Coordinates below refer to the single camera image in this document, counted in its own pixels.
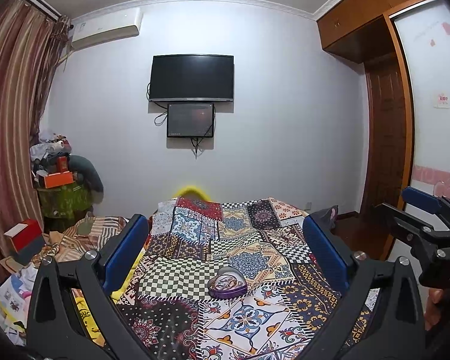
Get purple heart-shaped tin box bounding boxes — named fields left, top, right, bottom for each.
left=207, top=267, right=248, bottom=300

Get right hand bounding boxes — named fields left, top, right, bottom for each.
left=424, top=289, right=450, bottom=331

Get striped patterned cloth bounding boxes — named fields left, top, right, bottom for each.
left=33, top=215, right=129, bottom=267

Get brown wooden door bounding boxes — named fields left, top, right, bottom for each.
left=360, top=53, right=408, bottom=260

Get dark clothes pile on floor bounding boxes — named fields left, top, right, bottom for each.
left=314, top=205, right=338, bottom=231

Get yellow printed cloth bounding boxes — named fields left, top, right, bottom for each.
left=73, top=250, right=146, bottom=359

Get green patterned covered stand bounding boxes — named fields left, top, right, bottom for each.
left=37, top=183, right=93, bottom=232

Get yellow round object behind bed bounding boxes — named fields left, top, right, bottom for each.
left=174, top=185, right=211, bottom=202

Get red and white box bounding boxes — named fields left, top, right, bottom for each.
left=4, top=219, right=45, bottom=266

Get colourful patchwork bed cover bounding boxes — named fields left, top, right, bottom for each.
left=112, top=196, right=381, bottom=360

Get orange box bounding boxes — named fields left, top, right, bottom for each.
left=39, top=172, right=74, bottom=189

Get printed paper sheets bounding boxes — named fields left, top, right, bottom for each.
left=0, top=264, right=38, bottom=347

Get clutter pile on stand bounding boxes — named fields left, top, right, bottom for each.
left=29, top=129, right=72, bottom=177

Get wooden overhead cabinet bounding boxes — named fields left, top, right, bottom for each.
left=318, top=0, right=424, bottom=64

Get red striped curtain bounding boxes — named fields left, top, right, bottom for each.
left=0, top=0, right=71, bottom=283

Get red white wall sticker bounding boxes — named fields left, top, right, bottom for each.
left=433, top=93, right=450, bottom=109

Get small black wall monitor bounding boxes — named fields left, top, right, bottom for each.
left=166, top=102, right=215, bottom=138

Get black wall television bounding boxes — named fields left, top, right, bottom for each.
left=148, top=54, right=235, bottom=102

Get white wall air conditioner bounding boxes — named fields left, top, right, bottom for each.
left=71, top=7, right=143, bottom=50

